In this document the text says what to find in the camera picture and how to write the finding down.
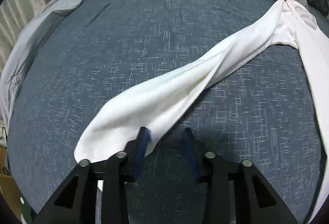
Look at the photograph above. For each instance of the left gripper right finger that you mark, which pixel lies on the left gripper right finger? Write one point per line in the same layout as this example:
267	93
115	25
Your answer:
236	192

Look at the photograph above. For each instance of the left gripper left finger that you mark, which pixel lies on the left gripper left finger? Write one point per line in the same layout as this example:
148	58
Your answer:
75	199

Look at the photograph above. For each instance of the white long-sleeve shirt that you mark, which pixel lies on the white long-sleeve shirt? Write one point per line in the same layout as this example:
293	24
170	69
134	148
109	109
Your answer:
160	102

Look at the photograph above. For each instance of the light grey crumpled sheet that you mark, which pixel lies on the light grey crumpled sheet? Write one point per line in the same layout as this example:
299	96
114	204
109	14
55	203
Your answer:
30	41

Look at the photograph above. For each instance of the blue patterned bed cover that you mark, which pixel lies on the blue patterned bed cover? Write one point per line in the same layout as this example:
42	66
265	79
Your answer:
263	112

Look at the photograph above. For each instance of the beige striped curtain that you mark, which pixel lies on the beige striped curtain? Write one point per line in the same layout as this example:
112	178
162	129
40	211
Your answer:
15	15

